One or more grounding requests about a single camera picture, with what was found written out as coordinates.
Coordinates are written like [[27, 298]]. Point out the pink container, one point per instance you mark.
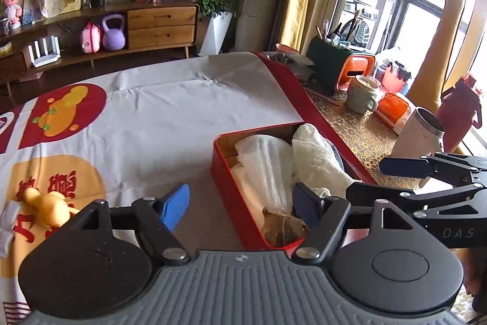
[[392, 79]]

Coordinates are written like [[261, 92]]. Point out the tan giraffe plush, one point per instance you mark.
[[449, 43]]

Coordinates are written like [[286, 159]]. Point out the white planter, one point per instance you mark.
[[215, 35]]

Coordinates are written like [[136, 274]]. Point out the green mug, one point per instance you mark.
[[359, 98]]

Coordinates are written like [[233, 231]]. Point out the orange duck toy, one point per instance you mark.
[[49, 209]]

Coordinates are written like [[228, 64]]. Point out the orange white container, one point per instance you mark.
[[354, 72]]

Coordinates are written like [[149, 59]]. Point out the small white cloth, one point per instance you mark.
[[7, 233]]

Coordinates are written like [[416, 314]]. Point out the honeycomb patterned table mat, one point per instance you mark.
[[361, 134]]

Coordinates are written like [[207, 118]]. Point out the red box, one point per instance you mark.
[[232, 188]]

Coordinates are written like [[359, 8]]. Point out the white towel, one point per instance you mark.
[[315, 153]]

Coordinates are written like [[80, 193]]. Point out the dark green organiser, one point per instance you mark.
[[323, 58]]

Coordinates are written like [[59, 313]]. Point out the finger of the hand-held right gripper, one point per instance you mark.
[[403, 167], [380, 191]]

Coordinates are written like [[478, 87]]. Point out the pink piggy bag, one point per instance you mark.
[[90, 39]]

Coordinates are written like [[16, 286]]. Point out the wooden TV cabinet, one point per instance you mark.
[[159, 32]]

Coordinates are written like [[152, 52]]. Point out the printed white tablecloth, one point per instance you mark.
[[152, 119]]

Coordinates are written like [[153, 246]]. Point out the purple kettlebell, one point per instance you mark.
[[113, 37]]

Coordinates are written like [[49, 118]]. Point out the orange snack packet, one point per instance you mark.
[[393, 108]]

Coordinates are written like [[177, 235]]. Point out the white tumbler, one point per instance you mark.
[[414, 134]]

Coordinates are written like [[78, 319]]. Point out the maroon bottle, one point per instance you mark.
[[456, 111]]

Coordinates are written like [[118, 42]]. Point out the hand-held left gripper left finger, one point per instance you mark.
[[175, 205]]

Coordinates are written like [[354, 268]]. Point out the pink plush doll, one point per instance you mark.
[[13, 11]]

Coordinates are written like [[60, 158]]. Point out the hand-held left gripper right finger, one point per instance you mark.
[[306, 205]]

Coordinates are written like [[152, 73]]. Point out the white router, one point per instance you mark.
[[45, 56]]

